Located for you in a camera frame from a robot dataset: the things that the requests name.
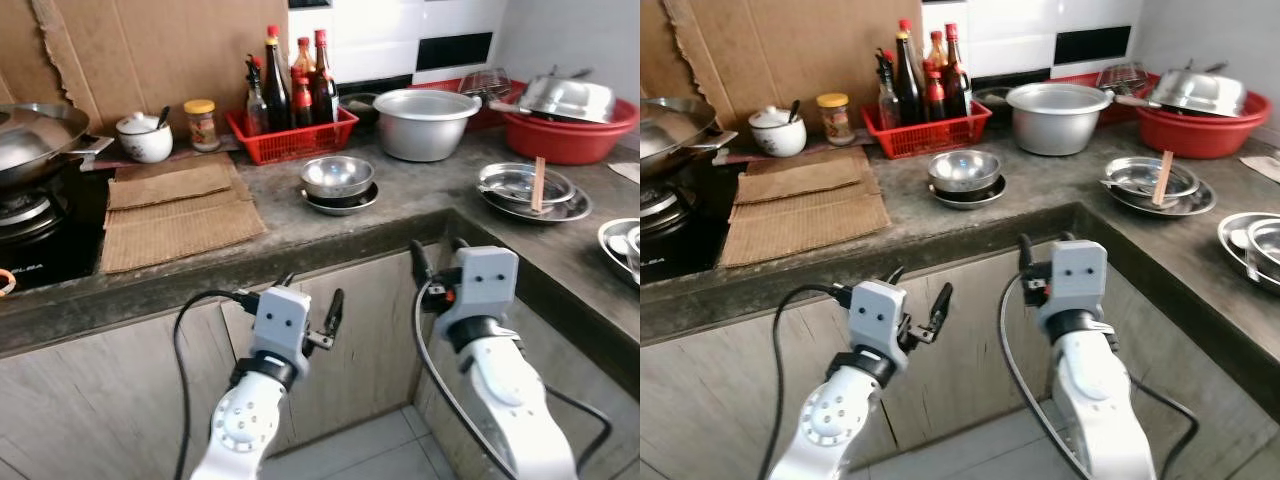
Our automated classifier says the glass jar yellow lid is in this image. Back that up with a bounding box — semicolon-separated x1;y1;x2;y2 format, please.
816;93;854;148
183;98;221;153

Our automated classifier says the large steel plate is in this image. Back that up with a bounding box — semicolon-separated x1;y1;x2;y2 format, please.
1217;212;1280;294
598;218;640;287
1104;175;1218;218
478;180;594;224

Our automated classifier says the shiny deep steel bowl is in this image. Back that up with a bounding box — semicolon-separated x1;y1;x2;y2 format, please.
928;150;1005;195
300;155;377;200

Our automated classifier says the wire mesh strainer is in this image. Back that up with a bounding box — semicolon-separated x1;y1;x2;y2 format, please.
457;67;514;102
1095;62;1150;97

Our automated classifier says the steel dish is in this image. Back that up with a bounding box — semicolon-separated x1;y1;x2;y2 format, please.
478;162;579;207
1245;218;1280;269
607;224;640;273
1103;157;1201;200

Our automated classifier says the shiny steel pan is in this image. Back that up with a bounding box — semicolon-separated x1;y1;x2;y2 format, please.
488;72;617;125
1115;67;1250;119

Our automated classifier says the red plastic basin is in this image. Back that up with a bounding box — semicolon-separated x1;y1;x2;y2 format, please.
1135;90;1274;160
500;95;639;167

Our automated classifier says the steel wok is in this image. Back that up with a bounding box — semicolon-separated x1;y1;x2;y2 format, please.
0;100;114;191
640;97;742;183

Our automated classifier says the clear spray bottle black nozzle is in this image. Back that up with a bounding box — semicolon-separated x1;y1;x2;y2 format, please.
245;55;271;136
877;50;902;131

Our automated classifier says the red plastic tray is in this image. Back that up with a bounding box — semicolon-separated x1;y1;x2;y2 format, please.
1048;71;1101;96
413;77;501;103

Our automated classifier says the brown cardboard sheet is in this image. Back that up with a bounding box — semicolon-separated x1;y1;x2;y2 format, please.
660;0;927;129
0;0;293;136

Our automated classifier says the red plastic basket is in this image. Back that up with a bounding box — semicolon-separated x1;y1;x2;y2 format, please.
862;100;993;161
226;105;359;166

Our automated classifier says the black sauce bottle yellow collar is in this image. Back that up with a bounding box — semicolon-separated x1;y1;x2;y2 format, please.
893;18;927;126
262;25;293;131

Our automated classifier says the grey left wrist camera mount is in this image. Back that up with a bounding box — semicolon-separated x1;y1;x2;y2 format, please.
250;285;313;367
848;280;913;362

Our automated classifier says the dark sauce bottle red cap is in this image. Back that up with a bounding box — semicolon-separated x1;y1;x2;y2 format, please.
941;23;972;121
312;28;339;126

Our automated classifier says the white ceramic jar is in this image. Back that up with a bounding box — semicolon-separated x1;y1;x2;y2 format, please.
115;112;174;164
748;108;807;159

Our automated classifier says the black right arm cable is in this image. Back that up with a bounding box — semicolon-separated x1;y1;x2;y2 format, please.
413;285;614;480
998;275;1201;480

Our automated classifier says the black gas stove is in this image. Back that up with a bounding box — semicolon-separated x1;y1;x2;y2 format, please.
640;160;743;286
0;165;113;293

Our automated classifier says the black cooking pan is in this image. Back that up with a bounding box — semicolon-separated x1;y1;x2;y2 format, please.
338;92;383;127

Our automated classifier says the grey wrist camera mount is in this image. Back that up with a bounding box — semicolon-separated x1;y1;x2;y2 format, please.
1035;240;1109;322
848;280;913;362
437;246;521;327
250;285;313;367

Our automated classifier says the small brown bamboo mat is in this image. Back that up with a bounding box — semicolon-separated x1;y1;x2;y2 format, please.
740;152;867;206
107;162;237;212

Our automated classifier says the large brown bamboo mat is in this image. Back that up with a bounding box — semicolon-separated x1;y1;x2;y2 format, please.
720;180;892;269
99;186;270;275

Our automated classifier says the aluminium cooking pot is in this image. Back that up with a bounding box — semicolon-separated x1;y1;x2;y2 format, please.
372;88;482;163
1006;83;1115;157

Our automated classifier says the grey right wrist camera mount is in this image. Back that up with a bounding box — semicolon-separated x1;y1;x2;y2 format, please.
437;246;521;327
1035;240;1109;322

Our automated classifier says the small red sauce bottle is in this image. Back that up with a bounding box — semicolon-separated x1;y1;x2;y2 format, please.
290;75;316;129
922;68;949;124

